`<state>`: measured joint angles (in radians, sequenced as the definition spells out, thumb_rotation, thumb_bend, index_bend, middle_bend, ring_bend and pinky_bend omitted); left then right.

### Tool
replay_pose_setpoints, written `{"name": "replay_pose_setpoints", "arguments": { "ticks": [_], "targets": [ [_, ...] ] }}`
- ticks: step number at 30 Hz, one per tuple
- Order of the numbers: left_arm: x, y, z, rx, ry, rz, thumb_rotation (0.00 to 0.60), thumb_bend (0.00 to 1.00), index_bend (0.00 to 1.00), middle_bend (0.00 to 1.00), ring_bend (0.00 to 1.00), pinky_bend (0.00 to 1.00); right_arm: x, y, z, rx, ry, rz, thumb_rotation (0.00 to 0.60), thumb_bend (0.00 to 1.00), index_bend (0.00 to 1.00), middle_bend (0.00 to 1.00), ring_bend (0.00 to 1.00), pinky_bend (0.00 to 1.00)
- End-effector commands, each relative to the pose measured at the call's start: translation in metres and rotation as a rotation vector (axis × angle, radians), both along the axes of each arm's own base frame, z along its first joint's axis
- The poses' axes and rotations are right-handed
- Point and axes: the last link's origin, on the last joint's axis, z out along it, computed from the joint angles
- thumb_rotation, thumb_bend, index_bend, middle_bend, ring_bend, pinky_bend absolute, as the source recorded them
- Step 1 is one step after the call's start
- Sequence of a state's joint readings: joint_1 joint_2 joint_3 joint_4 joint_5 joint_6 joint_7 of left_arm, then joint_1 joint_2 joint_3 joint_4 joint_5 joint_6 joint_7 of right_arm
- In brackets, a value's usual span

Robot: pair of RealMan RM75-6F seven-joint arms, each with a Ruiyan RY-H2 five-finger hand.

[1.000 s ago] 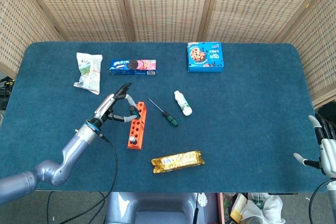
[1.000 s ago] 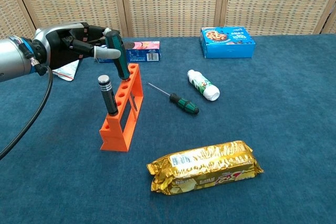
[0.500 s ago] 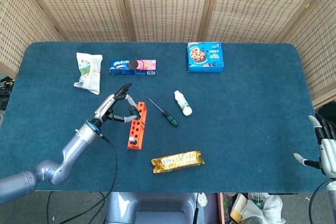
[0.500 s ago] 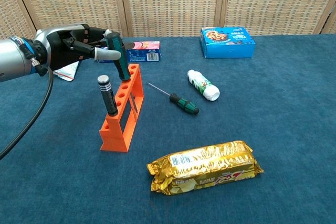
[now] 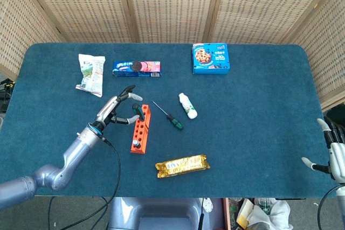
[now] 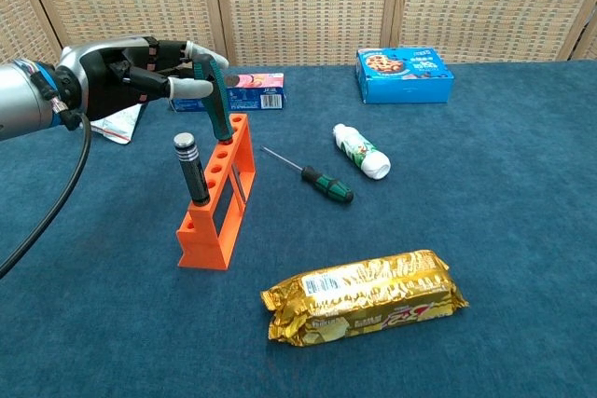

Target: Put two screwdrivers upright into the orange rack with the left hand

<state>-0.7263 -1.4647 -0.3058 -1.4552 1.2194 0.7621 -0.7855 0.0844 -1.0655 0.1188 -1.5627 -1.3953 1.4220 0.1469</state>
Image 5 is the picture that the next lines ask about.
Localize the green label plastic bottle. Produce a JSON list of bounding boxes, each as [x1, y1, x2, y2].
[[254, 197, 272, 216]]

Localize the white snack bag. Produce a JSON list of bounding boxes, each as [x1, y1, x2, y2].
[[75, 53, 106, 98]]

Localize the small white drink bottle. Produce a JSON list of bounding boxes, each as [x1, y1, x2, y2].
[[178, 93, 198, 120]]

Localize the green black striped screwdriver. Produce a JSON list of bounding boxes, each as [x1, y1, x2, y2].
[[152, 101, 185, 131]]

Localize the woven folding screen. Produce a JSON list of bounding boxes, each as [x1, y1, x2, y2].
[[0, 0, 345, 112]]

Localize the white plastic bag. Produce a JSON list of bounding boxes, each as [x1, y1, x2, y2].
[[247, 199, 294, 230]]

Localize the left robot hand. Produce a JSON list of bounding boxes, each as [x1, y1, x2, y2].
[[91, 85, 143, 131]]

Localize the blue felt table cover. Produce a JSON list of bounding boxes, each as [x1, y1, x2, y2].
[[0, 43, 340, 198]]

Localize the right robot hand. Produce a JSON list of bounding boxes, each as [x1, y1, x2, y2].
[[301, 118, 345, 184]]

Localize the dark green handle screwdriver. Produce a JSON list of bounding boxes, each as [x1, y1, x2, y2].
[[132, 103, 146, 122]]

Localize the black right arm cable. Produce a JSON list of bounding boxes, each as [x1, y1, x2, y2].
[[317, 185, 345, 230]]

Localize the light blue cookie box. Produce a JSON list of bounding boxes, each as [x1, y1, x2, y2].
[[191, 43, 231, 75]]

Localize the blue pink cookie box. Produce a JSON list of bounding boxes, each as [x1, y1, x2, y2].
[[112, 61, 162, 78]]

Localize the black equipment with yellow cable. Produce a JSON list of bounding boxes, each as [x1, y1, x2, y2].
[[0, 78, 15, 113]]

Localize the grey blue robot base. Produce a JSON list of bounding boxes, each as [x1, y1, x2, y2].
[[107, 197, 226, 230]]

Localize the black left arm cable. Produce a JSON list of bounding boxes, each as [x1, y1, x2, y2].
[[47, 137, 122, 230]]

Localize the white perforated bracket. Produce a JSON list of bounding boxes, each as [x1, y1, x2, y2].
[[202, 197, 214, 215]]

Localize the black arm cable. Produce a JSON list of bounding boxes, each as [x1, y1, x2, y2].
[[317, 185, 345, 230], [47, 137, 122, 230]]

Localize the yellow cardboard box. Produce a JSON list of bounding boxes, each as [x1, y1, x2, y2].
[[236, 199, 254, 228]]

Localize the orange tool rack with holes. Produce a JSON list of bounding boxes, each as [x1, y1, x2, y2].
[[130, 104, 152, 155]]

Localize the gold foil biscuit pack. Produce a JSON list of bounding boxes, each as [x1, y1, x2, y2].
[[155, 154, 210, 179]]

